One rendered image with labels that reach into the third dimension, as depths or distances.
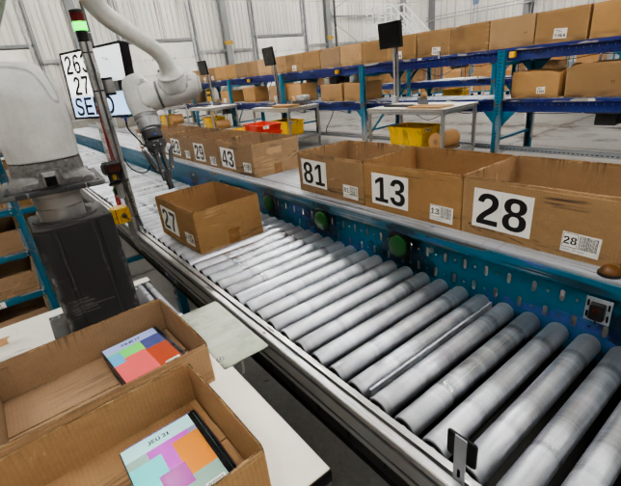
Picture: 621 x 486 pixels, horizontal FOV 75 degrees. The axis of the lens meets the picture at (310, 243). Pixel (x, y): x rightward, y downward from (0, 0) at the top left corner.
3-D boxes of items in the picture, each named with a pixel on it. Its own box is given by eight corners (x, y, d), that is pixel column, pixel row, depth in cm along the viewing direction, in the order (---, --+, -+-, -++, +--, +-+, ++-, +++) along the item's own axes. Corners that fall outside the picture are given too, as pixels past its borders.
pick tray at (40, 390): (0, 405, 88) (-19, 369, 84) (169, 328, 110) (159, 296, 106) (13, 497, 67) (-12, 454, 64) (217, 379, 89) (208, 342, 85)
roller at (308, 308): (262, 335, 111) (259, 319, 109) (390, 269, 139) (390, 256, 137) (272, 342, 107) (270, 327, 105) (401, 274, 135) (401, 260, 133)
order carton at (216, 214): (162, 231, 183) (153, 196, 176) (220, 214, 200) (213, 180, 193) (201, 255, 154) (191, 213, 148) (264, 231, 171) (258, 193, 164)
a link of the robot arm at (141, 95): (127, 116, 150) (162, 105, 152) (113, 74, 148) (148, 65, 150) (136, 121, 161) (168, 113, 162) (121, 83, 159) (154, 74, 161)
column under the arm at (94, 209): (62, 363, 100) (11, 241, 87) (49, 320, 120) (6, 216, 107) (164, 319, 114) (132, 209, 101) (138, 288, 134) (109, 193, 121)
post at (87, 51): (133, 244, 197) (73, 43, 162) (143, 241, 200) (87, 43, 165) (140, 251, 188) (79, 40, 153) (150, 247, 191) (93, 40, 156)
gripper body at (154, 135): (159, 130, 162) (167, 153, 163) (138, 134, 158) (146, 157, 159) (163, 124, 156) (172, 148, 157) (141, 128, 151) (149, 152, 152)
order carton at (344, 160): (300, 190, 176) (295, 151, 169) (349, 175, 192) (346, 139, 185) (364, 207, 147) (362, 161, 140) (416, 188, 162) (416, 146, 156)
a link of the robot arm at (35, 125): (54, 162, 90) (17, 54, 81) (-22, 169, 91) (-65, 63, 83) (94, 149, 105) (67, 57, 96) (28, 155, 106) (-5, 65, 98)
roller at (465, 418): (415, 457, 72) (415, 437, 70) (549, 332, 100) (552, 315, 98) (438, 476, 69) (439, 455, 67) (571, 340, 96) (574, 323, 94)
